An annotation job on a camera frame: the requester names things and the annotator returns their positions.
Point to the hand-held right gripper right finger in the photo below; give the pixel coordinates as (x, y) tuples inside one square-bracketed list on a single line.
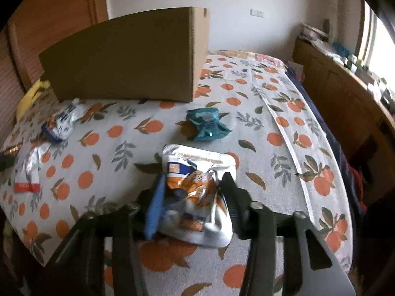
[(234, 203)]

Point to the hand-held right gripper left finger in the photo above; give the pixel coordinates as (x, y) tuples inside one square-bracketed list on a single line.
[(156, 209)]

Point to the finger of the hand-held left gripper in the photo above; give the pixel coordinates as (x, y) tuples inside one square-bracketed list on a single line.
[(6, 162)]

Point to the long silver red snack packet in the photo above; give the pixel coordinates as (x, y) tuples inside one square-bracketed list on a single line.
[(29, 166)]

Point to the white orange blue snack packet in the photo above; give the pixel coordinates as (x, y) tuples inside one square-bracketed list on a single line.
[(200, 163)]

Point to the blue and white snack packet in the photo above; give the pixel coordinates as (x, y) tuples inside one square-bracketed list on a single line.
[(61, 120)]

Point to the teal snack packet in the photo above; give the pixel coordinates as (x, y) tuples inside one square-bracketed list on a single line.
[(206, 125)]

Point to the brown cardboard box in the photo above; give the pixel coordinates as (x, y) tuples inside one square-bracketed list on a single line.
[(123, 61)]

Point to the yellow plush pillow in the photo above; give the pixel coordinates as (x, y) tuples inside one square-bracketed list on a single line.
[(27, 98)]

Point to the orange fruit print cloth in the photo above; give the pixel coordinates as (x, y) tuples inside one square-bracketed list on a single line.
[(108, 148)]

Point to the dark blue blanket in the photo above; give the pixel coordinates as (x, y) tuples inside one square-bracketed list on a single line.
[(342, 166)]

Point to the red cloth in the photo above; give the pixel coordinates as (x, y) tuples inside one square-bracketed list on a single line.
[(356, 175)]

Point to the floral blanket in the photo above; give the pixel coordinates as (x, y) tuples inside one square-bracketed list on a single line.
[(262, 58)]

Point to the long wooden cabinet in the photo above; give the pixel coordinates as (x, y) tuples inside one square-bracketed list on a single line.
[(339, 98)]

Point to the white paper bag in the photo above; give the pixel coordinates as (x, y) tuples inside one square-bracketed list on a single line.
[(296, 67)]

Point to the brown slatted wooden wardrobe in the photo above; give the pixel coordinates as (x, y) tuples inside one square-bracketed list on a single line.
[(46, 12)]

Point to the row of blue bottles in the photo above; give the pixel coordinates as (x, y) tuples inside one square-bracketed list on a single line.
[(341, 51)]

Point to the stack of pink boxes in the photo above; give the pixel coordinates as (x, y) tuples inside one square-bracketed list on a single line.
[(313, 31)]

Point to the wood framed window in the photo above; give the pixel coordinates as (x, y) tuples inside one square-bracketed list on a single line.
[(379, 46)]

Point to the white wall switch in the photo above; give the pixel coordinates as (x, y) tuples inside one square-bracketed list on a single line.
[(256, 12)]

